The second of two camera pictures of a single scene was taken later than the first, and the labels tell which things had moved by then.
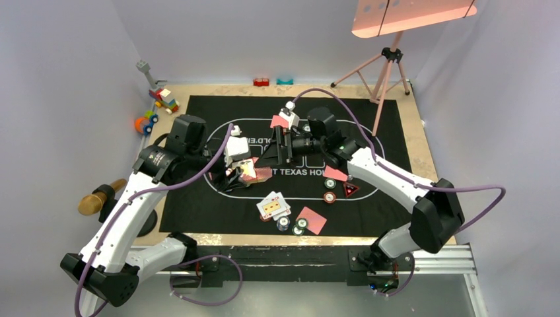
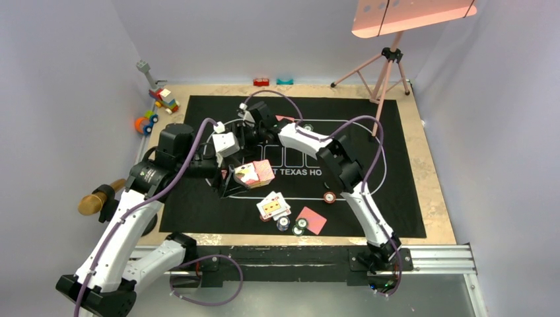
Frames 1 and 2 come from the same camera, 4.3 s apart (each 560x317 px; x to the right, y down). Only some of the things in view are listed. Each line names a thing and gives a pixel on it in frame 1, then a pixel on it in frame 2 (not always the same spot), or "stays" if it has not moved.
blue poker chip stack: x=282 y=223 stays
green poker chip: x=297 y=231 stays
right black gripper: x=277 y=154 to x=240 y=129
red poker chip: x=329 y=197 stays
